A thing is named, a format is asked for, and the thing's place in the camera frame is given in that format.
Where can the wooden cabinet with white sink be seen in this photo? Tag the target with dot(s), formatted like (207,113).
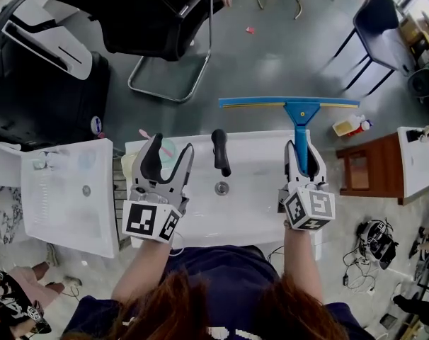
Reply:
(373,168)

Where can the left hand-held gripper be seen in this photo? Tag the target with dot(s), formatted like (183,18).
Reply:
(147,221)

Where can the person's left forearm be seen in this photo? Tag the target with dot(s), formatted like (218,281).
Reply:
(140,271)

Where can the person's navy shirt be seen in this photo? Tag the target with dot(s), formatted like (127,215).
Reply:
(228,267)

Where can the person's right forearm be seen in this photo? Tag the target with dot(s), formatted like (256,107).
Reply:
(303,264)

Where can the blue and white cup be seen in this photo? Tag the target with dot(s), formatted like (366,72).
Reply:
(96,124)

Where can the black faucet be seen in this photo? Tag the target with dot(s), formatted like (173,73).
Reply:
(221,151)

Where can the blue squeegee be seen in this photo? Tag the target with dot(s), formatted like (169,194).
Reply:
(301,119)

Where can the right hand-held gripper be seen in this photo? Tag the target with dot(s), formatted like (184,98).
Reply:
(311,207)

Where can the yellow bottle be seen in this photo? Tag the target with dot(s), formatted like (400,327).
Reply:
(343,127)

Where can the white sink with white faucet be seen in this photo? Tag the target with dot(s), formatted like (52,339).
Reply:
(66,204)

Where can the white sink on dark stand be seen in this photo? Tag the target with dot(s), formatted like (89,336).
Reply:
(250,207)

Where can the dark blue chair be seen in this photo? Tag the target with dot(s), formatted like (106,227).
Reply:
(377,27)

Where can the black and white machine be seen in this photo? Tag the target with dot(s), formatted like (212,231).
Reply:
(30,83)

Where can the pink toothbrush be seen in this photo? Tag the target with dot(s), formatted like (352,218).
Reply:
(166,149)

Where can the marble panel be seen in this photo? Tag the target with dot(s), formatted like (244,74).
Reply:
(4,218)

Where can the black office chair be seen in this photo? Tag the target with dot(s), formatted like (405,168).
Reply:
(147,20)

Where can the red bottle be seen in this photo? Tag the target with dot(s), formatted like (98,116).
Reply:
(364,126)

